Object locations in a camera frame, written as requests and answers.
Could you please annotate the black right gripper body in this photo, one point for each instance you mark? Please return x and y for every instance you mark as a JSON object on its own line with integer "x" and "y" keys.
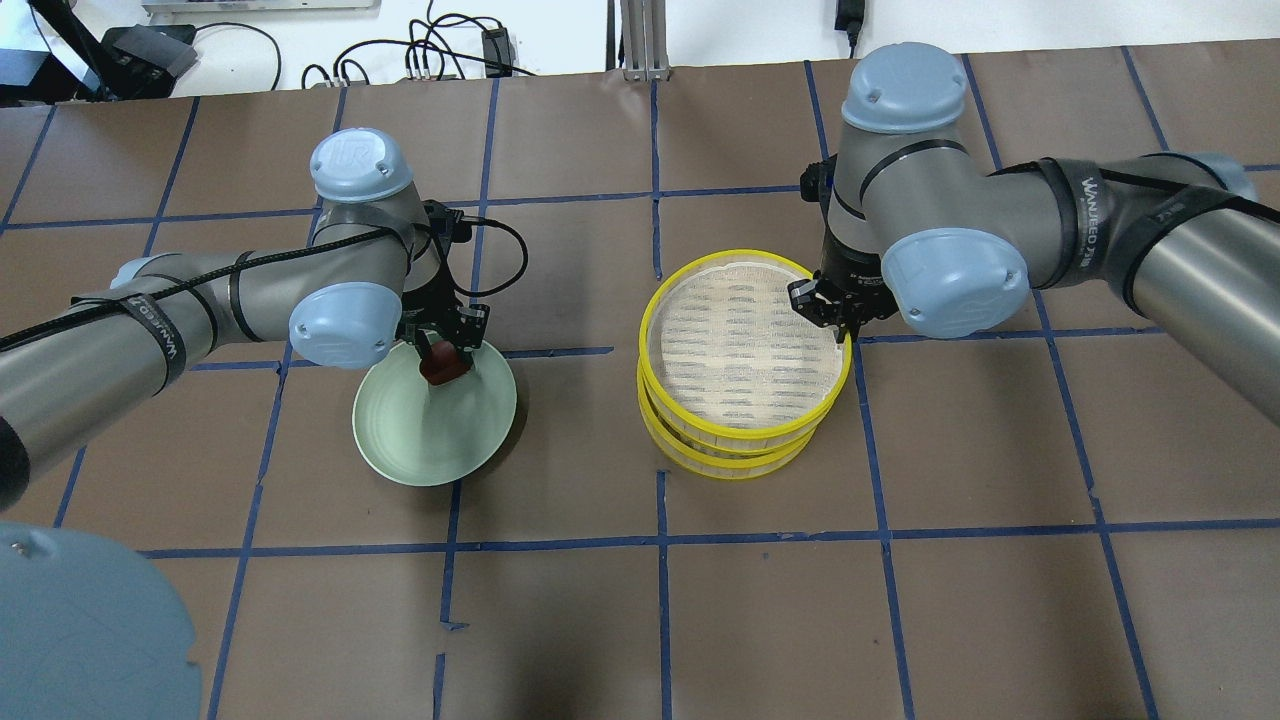
{"x": 848, "y": 271}

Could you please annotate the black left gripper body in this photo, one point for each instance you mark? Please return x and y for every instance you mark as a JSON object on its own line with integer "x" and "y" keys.
{"x": 431, "y": 303}

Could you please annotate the brown bun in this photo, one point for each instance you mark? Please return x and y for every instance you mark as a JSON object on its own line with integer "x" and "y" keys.
{"x": 442, "y": 362}

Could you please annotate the yellow steamer layer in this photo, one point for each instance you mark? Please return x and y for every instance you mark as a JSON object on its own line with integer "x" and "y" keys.
{"x": 745, "y": 345}
{"x": 713, "y": 462}

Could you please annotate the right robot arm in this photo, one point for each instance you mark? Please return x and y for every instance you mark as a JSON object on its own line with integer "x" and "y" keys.
{"x": 914, "y": 229}

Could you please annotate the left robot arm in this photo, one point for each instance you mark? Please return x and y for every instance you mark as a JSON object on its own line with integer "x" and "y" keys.
{"x": 376, "y": 273}

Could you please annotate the white steamer cloth liner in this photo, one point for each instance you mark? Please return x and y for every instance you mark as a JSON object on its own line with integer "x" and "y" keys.
{"x": 745, "y": 340}

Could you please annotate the light green plate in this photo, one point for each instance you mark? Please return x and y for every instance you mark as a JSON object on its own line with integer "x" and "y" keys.
{"x": 421, "y": 435}

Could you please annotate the aluminium frame post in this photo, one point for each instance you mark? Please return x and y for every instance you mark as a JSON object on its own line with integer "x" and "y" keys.
{"x": 644, "y": 41}

